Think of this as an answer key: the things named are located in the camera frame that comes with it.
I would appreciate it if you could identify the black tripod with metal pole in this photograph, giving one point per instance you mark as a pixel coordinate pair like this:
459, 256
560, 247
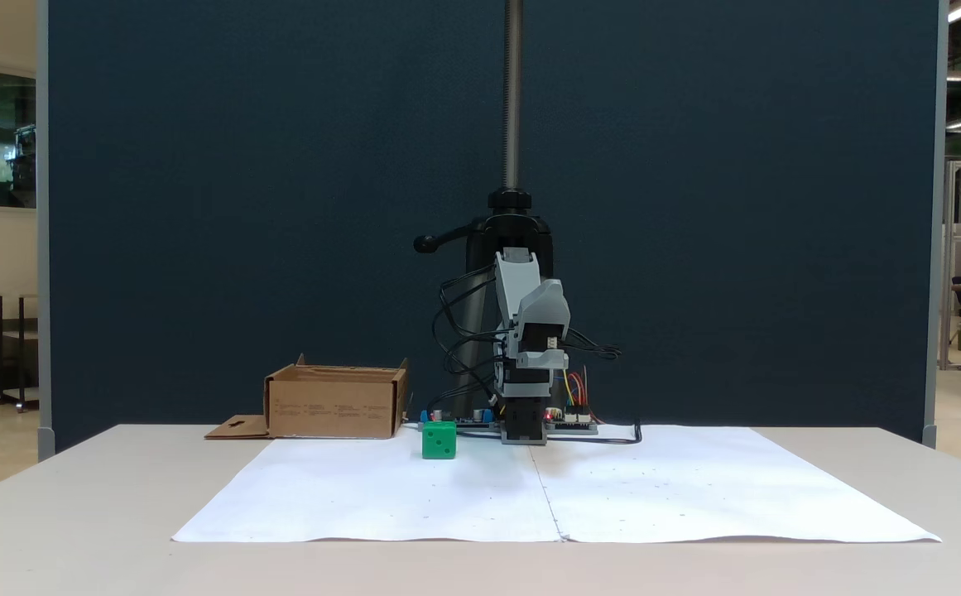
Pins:
513, 99

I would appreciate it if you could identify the dark blue partition panel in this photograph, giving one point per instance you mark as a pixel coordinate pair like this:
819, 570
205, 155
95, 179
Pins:
199, 207

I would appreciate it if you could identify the black shelf cart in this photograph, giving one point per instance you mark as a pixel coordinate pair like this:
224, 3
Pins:
21, 348

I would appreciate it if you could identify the blue power circuit board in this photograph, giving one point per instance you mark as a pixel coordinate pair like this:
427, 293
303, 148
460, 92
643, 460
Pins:
472, 420

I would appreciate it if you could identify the framed wall window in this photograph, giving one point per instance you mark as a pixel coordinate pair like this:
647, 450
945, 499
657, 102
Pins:
10, 141

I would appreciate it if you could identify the broad grey gripper finger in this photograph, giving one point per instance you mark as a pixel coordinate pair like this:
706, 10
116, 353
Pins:
540, 360

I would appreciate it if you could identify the brown cardboard box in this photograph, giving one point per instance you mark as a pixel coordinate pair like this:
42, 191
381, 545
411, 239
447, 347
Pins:
331, 406

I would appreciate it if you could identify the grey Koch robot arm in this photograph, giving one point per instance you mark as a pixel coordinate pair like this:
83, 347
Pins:
517, 281

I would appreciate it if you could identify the white paper sheet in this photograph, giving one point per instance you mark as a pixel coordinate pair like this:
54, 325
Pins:
364, 497
695, 488

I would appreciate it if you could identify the motor controller circuit board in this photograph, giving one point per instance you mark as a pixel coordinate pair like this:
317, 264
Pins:
579, 425

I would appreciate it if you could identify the green die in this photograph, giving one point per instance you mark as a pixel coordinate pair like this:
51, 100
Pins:
439, 440

